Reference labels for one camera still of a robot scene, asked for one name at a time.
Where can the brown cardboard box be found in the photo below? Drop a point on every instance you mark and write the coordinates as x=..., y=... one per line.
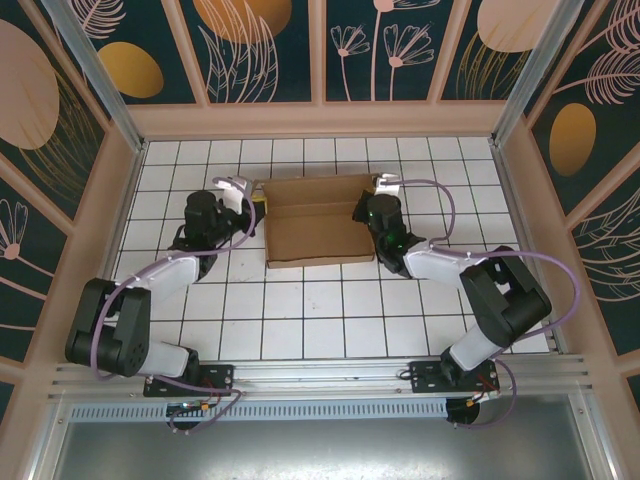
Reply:
x=320, y=235

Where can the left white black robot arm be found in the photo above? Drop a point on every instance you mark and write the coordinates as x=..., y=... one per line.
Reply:
x=175, y=280

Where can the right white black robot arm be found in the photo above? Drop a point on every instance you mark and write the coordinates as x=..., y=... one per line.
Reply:
x=435, y=262

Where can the grey metal sheet panel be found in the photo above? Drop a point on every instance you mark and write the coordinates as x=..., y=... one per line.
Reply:
x=325, y=450

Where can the aluminium table side rail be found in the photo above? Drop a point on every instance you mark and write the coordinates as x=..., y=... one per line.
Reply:
x=134, y=170
x=502, y=170

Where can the long aluminium base rail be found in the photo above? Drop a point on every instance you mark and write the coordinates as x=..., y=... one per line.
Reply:
x=325, y=372

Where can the aluminium frame post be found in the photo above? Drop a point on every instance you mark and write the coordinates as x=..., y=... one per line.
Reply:
x=525, y=75
x=100, y=70

